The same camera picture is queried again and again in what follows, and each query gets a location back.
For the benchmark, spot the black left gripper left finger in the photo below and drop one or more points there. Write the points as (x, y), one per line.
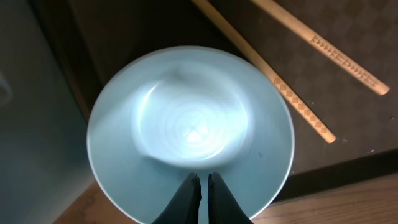
(183, 208)

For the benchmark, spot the light blue bowl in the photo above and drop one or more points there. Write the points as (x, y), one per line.
(189, 109)

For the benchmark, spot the wooden chopstick left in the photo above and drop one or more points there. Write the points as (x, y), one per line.
(248, 51)

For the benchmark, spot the wooden chopstick right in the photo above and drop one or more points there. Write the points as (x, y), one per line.
(322, 45)

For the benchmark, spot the wooden chopstick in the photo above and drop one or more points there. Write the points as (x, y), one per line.
(248, 51)
(322, 45)

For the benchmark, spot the grey plastic dishwasher rack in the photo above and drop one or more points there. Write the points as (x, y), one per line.
(44, 164)

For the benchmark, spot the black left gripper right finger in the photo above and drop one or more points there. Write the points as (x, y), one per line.
(222, 206)

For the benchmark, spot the brown serving tray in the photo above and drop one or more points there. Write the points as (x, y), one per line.
(93, 40)

